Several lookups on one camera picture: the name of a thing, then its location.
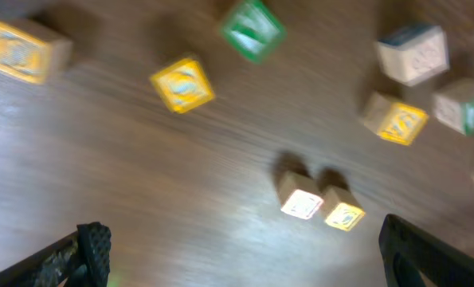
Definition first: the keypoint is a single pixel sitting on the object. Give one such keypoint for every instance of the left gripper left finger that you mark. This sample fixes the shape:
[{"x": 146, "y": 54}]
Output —
[{"x": 81, "y": 258}]

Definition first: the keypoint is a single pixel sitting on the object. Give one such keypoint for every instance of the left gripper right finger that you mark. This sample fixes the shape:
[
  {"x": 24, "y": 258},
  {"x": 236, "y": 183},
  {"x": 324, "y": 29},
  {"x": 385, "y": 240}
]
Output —
[{"x": 409, "y": 254}]

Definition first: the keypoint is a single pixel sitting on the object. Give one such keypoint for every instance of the yellow letter C block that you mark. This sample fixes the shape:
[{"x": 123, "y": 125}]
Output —
[{"x": 340, "y": 209}]

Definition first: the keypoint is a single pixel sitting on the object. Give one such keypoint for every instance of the red letter I block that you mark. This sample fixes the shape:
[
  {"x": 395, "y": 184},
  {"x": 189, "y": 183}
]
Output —
[{"x": 299, "y": 196}]

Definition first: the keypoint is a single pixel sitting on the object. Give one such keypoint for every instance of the yellow letter S block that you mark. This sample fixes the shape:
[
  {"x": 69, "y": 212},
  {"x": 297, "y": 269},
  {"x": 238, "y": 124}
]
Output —
[{"x": 393, "y": 120}]

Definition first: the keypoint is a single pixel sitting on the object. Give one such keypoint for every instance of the green letter Z block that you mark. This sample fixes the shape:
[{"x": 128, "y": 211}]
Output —
[{"x": 453, "y": 106}]

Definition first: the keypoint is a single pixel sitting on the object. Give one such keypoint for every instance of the plain tilted wooden block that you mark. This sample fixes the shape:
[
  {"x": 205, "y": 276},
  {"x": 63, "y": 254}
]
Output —
[{"x": 413, "y": 54}]

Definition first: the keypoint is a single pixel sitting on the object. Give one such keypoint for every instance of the yellow block bottom left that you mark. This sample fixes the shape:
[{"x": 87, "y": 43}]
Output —
[{"x": 31, "y": 52}]

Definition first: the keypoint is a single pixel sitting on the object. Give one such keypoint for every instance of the green letter V block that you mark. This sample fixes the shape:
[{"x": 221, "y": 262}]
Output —
[{"x": 252, "y": 30}]

